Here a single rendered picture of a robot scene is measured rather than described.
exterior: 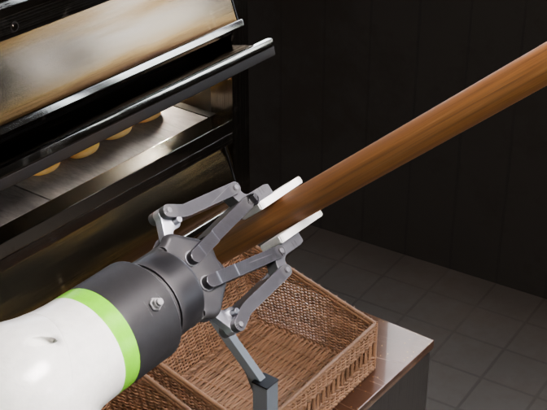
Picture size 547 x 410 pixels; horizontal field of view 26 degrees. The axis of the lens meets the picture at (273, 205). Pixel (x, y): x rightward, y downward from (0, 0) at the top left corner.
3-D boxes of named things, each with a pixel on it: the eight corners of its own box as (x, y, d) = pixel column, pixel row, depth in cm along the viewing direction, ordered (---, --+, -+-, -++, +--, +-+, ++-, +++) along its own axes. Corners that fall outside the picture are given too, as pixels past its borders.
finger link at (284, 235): (278, 236, 111) (282, 242, 111) (320, 207, 116) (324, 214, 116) (259, 246, 113) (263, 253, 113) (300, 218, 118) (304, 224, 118)
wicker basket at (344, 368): (103, 410, 304) (96, 320, 291) (236, 310, 344) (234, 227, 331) (256, 486, 280) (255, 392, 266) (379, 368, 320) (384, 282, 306)
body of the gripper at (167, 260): (94, 279, 103) (164, 235, 109) (146, 361, 103) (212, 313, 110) (141, 250, 97) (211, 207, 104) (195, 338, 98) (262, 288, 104)
